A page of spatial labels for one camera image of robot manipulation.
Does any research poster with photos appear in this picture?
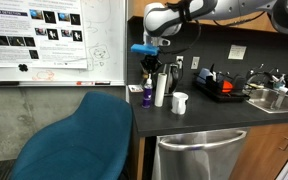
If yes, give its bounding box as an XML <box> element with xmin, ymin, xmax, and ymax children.
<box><xmin>0</xmin><ymin>0</ymin><xmax>88</xmax><ymax>70</ymax></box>

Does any wooden cabinet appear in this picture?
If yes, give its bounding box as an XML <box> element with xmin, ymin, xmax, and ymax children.
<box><xmin>228</xmin><ymin>121</ymin><xmax>288</xmax><ymax>180</ymax></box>
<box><xmin>127</xmin><ymin>0</ymin><xmax>288</xmax><ymax>36</ymax></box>

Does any translucent plastic cup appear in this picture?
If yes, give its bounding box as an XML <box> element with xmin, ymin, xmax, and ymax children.
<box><xmin>197</xmin><ymin>67</ymin><xmax>213</xmax><ymax>84</ymax></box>

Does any white wall light switch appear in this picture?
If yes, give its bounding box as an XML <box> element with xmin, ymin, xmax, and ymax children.
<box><xmin>190</xmin><ymin>56</ymin><xmax>201</xmax><ymax>71</ymax></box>

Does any white ceramic mug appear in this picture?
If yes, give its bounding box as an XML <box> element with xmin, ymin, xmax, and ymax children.
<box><xmin>170</xmin><ymin>91</ymin><xmax>189</xmax><ymax>116</ymax></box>

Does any wooden upper cabinet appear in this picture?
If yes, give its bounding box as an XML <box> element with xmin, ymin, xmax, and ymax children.
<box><xmin>127</xmin><ymin>0</ymin><xmax>288</xmax><ymax>36</ymax></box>

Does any metal cabinet handle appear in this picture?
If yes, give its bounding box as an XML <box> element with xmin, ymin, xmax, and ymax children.
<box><xmin>278</xmin><ymin>136</ymin><xmax>288</xmax><ymax>152</ymax></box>

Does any small printed card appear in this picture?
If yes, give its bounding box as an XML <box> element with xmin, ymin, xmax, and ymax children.
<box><xmin>127</xmin><ymin>84</ymin><xmax>144</xmax><ymax>93</ymax></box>

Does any black ladle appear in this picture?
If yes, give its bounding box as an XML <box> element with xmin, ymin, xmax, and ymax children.
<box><xmin>209</xmin><ymin>63</ymin><xmax>217</xmax><ymax>82</ymax></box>

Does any white wall power outlet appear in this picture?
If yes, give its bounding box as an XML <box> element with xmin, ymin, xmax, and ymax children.
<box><xmin>175</xmin><ymin>55</ymin><xmax>185</xmax><ymax>70</ymax></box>

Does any steel electric kettle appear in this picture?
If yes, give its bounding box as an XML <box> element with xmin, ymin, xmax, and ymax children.
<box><xmin>163</xmin><ymin>63</ymin><xmax>182</xmax><ymax>98</ymax></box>

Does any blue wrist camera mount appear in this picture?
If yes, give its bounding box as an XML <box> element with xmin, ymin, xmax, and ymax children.
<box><xmin>130</xmin><ymin>43</ymin><xmax>161</xmax><ymax>56</ymax></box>

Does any steel dishwasher handle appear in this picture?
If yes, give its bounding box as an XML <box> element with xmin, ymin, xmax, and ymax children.
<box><xmin>158</xmin><ymin>129</ymin><xmax>248</xmax><ymax>152</ymax></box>

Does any purple spray bottle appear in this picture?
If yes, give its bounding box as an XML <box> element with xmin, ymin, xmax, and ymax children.
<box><xmin>141</xmin><ymin>73</ymin><xmax>154</xmax><ymax>110</ymax></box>

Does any wooden lower cabinet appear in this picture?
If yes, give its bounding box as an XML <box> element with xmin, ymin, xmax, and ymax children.
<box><xmin>228</xmin><ymin>121</ymin><xmax>288</xmax><ymax>180</ymax></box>

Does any red whiteboard marker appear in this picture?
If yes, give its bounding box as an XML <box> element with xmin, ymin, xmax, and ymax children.
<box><xmin>76</xmin><ymin>80</ymin><xmax>94</xmax><ymax>86</ymax></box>

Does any orange bowl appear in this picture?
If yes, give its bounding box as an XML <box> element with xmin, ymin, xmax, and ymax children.
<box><xmin>222</xmin><ymin>80</ymin><xmax>234</xmax><ymax>94</ymax></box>

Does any white paper wall note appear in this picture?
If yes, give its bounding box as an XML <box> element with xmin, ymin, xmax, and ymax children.
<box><xmin>227</xmin><ymin>44</ymin><xmax>248</xmax><ymax>61</ymax></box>

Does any stainless steel sink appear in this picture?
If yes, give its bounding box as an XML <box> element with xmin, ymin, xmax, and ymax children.
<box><xmin>245</xmin><ymin>87</ymin><xmax>288</xmax><ymax>114</ymax></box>

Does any stainless steel dishwasher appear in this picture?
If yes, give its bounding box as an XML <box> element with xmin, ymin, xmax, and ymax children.
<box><xmin>151</xmin><ymin>127</ymin><xmax>250</xmax><ymax>180</ymax></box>

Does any clear soap pump bottle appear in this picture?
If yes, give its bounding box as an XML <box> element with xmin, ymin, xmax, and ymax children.
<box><xmin>273</xmin><ymin>73</ymin><xmax>287</xmax><ymax>92</ymax></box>

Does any white paper towel roll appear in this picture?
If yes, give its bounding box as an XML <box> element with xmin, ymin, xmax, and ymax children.
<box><xmin>154</xmin><ymin>72</ymin><xmax>169</xmax><ymax>108</ymax></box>

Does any black whiteboard magnet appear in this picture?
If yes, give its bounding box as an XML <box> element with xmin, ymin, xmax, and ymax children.
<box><xmin>17</xmin><ymin>63</ymin><xmax>29</xmax><ymax>73</ymax></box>

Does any blue shell chair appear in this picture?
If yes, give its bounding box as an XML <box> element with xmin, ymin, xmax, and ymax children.
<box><xmin>8</xmin><ymin>91</ymin><xmax>134</xmax><ymax>180</ymax></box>

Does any white whiteboard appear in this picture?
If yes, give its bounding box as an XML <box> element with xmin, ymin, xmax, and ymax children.
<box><xmin>0</xmin><ymin>0</ymin><xmax>128</xmax><ymax>88</ymax></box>

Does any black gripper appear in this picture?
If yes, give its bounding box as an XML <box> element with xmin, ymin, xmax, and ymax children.
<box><xmin>140</xmin><ymin>54</ymin><xmax>163</xmax><ymax>77</ymax></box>

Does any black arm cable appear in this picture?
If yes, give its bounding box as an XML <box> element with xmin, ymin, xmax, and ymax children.
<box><xmin>158</xmin><ymin>18</ymin><xmax>203</xmax><ymax>56</ymax></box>

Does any black wire dish rack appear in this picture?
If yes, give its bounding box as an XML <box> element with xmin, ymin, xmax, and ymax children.
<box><xmin>193</xmin><ymin>71</ymin><xmax>250</xmax><ymax>103</ymax></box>

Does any chrome kitchen faucet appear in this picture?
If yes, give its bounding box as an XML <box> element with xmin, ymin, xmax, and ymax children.
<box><xmin>246</xmin><ymin>63</ymin><xmax>278</xmax><ymax>88</ymax></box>

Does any black whiteboard marker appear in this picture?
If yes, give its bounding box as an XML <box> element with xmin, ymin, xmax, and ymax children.
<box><xmin>0</xmin><ymin>80</ymin><xmax>20</xmax><ymax>87</ymax></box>

